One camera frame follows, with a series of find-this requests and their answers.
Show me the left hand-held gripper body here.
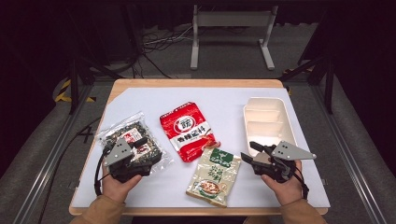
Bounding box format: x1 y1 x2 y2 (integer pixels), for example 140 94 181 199
104 137 153 184

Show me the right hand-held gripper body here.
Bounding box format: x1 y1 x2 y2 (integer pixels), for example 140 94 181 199
251 140 317 184

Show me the clear bag of dried seaweed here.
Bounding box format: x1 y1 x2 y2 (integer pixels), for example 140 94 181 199
96 111 175 175

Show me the white plastic container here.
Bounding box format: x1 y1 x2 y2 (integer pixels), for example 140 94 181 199
242 96 298 158

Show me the green and beige seasoning packet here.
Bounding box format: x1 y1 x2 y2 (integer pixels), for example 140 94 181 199
185 147 242 208

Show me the red seasoning packet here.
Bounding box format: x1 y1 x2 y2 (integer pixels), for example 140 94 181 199
159 101 221 163

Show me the person's left hand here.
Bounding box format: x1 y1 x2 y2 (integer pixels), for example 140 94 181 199
102 165 143 203

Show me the person's right hand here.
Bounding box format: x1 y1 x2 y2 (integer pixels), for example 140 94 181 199
261 161 303 206

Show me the white table mat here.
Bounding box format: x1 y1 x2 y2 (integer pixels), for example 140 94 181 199
72 87 331 209

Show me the yellow and black hazard tape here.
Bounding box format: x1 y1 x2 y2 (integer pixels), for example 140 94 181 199
55 78 96 104

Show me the left hand-held gripper cable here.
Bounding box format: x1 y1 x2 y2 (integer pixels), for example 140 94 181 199
93 148 112 197

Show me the hand-held gripper cable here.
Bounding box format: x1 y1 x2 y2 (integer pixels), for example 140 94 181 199
93 148 112 197
291 167 310 201

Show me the right hand-held gripper cable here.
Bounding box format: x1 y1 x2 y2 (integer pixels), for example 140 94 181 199
291 167 310 201

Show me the black floor cable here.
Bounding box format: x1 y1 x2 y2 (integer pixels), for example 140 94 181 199
36 116 102 224

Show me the bundle of floor cables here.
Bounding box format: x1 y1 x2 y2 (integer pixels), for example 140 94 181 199
136 26 194 78

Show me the grey metal stand frame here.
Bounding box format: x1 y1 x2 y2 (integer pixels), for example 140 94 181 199
190 4 279 71

